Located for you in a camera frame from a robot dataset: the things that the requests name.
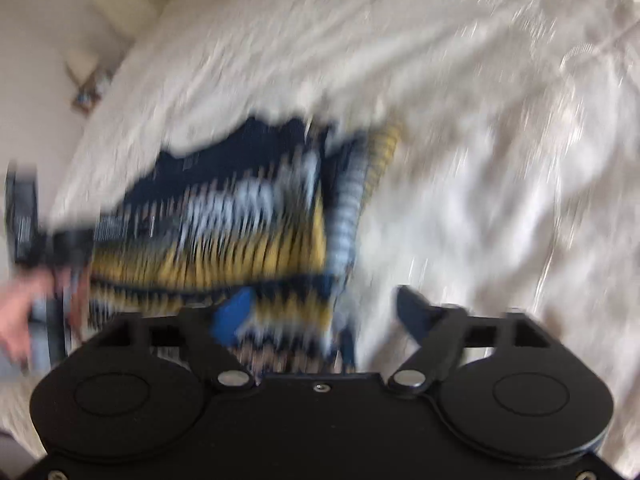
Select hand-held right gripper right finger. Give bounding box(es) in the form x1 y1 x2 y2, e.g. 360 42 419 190
387 285 557 394

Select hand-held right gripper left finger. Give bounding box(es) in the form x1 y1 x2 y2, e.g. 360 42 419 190
82 287 257 394

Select navy yellow patterned knit sweater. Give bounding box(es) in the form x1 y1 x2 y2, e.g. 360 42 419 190
82 114 407 376

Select wooden photo frame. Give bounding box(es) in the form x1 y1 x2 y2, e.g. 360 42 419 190
71 71 115 114

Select person's left hand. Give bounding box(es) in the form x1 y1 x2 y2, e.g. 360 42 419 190
0 269 93 367

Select cream embroidered bedspread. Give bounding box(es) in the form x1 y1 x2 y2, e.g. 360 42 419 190
0 0 640 466

